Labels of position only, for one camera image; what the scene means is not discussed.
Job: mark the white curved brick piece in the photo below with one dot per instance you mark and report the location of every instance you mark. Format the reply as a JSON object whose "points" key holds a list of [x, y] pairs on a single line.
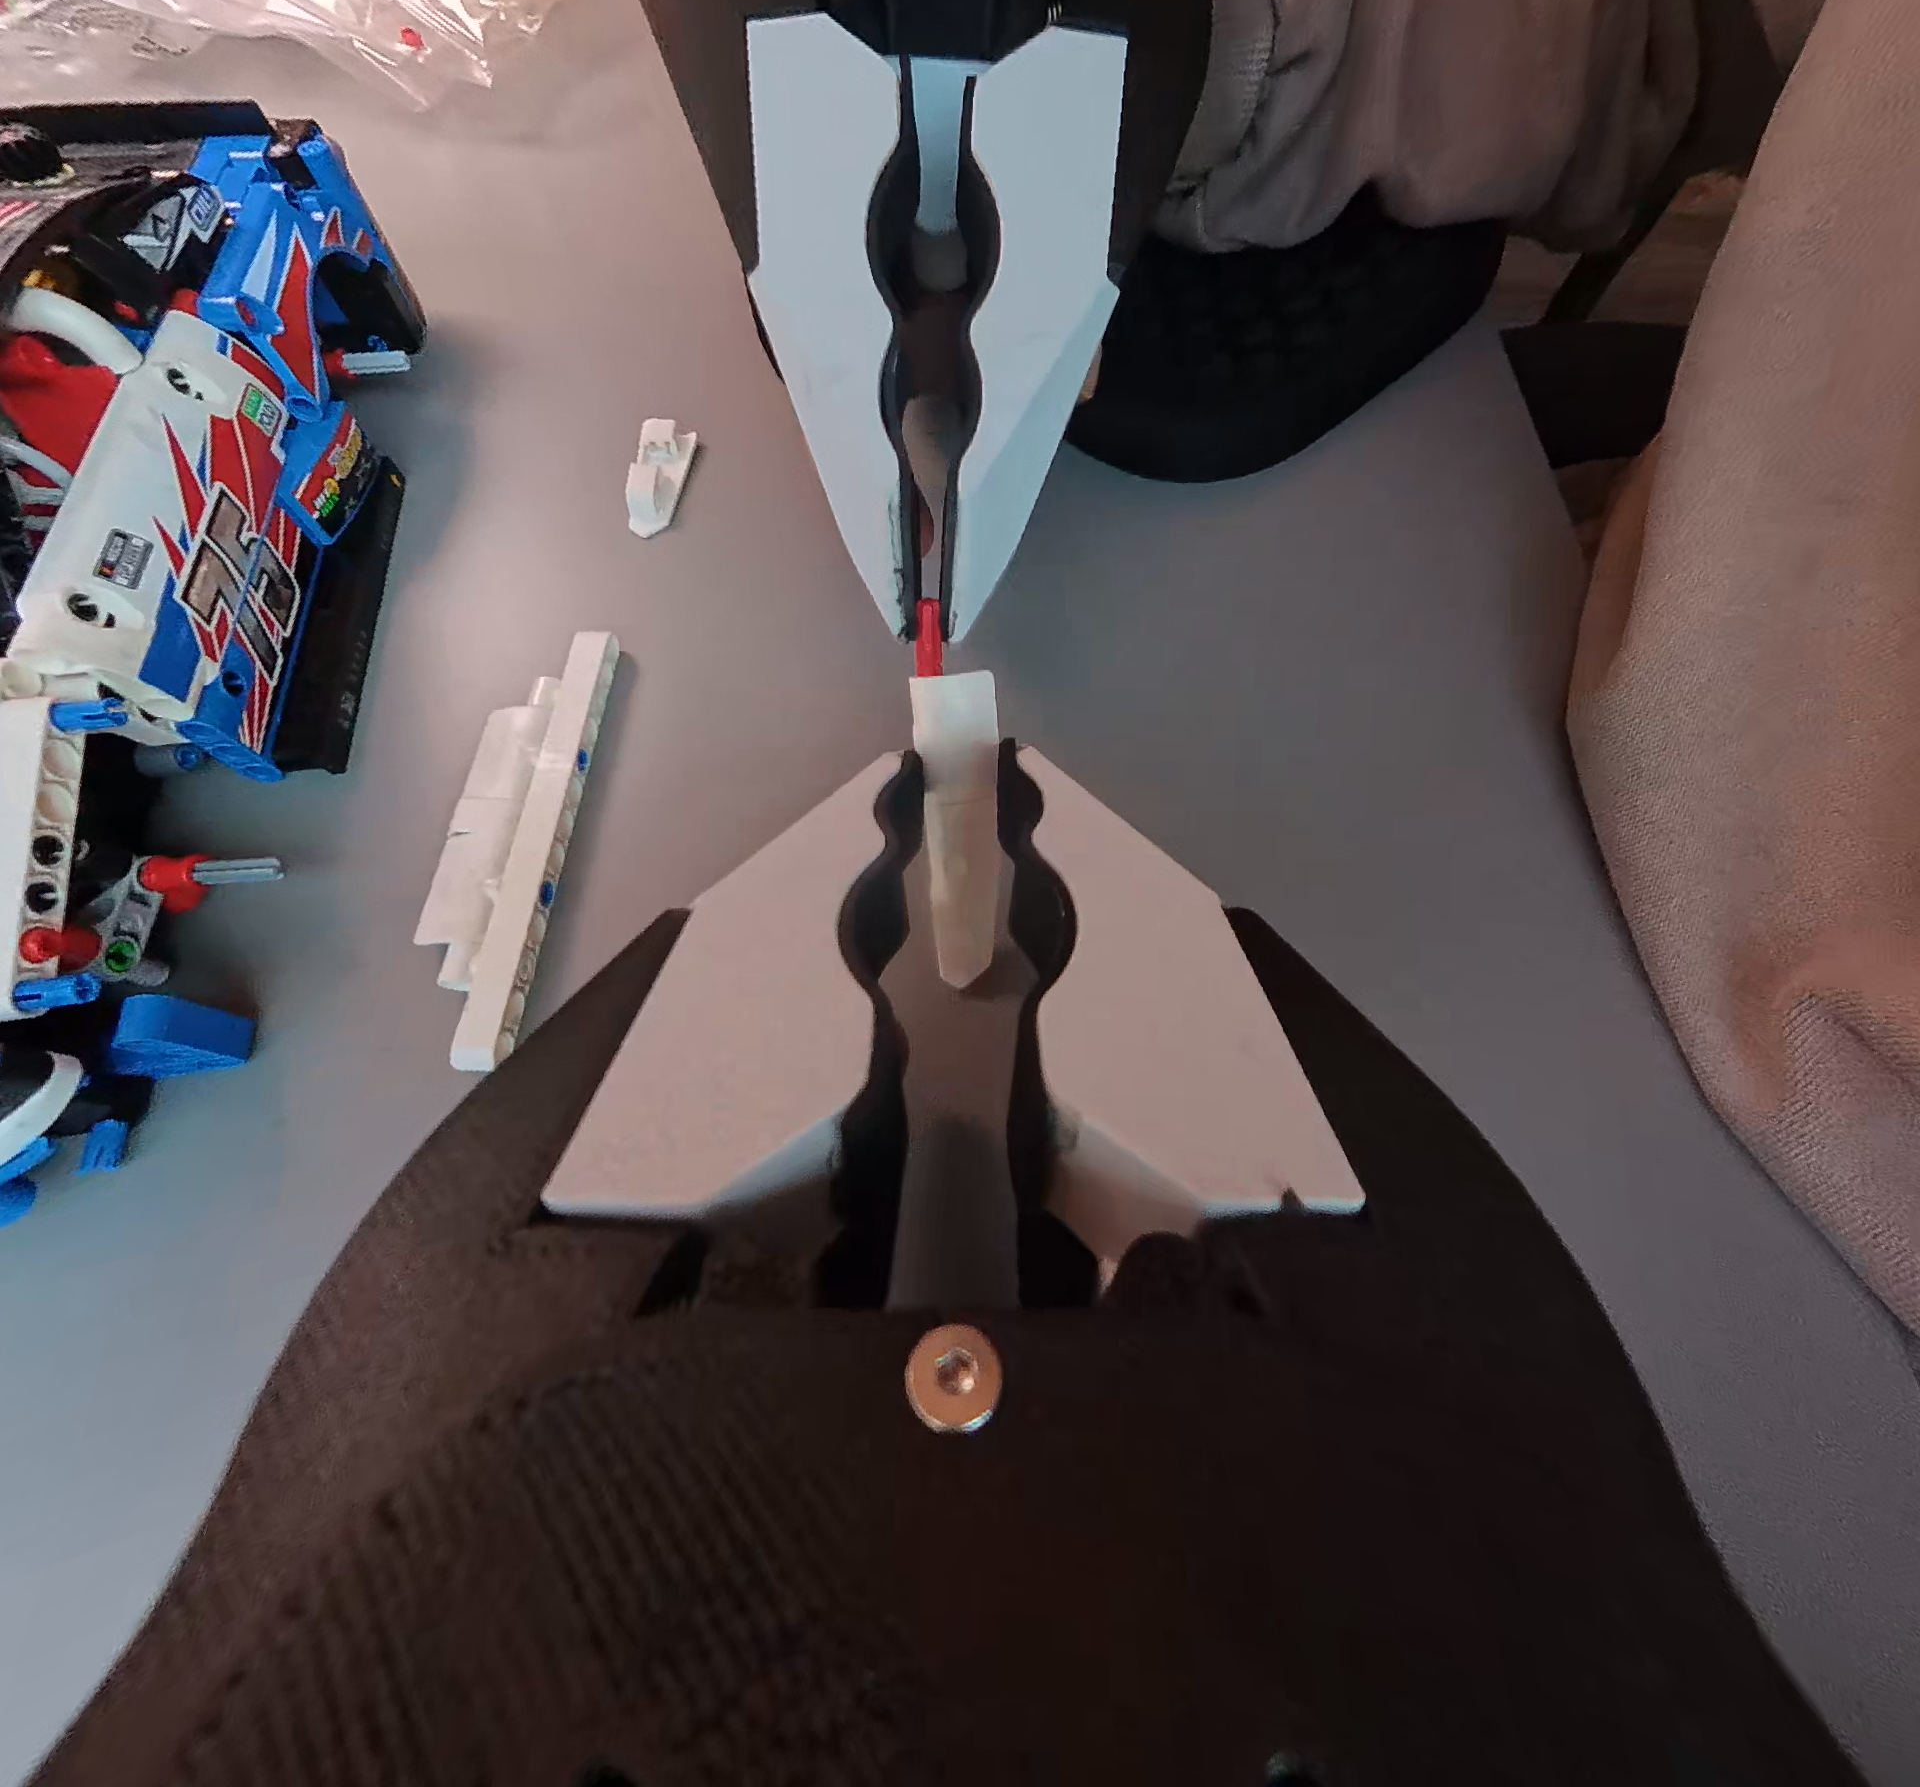
{"points": [[960, 796]]}

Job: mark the black office chair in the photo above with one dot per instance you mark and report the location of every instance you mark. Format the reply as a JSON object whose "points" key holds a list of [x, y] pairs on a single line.
{"points": [[1292, 347]]}

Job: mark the person's right forearm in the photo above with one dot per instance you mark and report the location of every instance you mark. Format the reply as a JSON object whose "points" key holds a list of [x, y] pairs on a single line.
{"points": [[1425, 47]]}

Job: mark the blue white red toy car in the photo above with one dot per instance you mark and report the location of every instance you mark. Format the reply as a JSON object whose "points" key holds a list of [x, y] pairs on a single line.
{"points": [[165, 528]]}

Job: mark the long white brick beam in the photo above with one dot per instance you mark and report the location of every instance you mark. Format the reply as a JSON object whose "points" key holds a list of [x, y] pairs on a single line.
{"points": [[518, 888]]}

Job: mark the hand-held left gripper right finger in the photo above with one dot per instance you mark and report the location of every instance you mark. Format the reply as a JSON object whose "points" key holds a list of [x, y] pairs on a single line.
{"points": [[1198, 1066]]}

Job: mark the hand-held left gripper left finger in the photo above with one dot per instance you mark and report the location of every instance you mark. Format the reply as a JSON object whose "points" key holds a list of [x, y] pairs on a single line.
{"points": [[707, 1066]]}

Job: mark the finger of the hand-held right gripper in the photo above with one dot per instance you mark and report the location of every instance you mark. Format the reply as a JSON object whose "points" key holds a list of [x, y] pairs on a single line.
{"points": [[1049, 242], [812, 196]]}

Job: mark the small white brick panel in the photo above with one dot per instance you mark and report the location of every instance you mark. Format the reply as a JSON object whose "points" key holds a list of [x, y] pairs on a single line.
{"points": [[657, 475]]}

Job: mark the small red brick pin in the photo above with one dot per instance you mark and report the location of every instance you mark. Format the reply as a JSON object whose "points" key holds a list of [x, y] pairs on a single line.
{"points": [[930, 633]]}

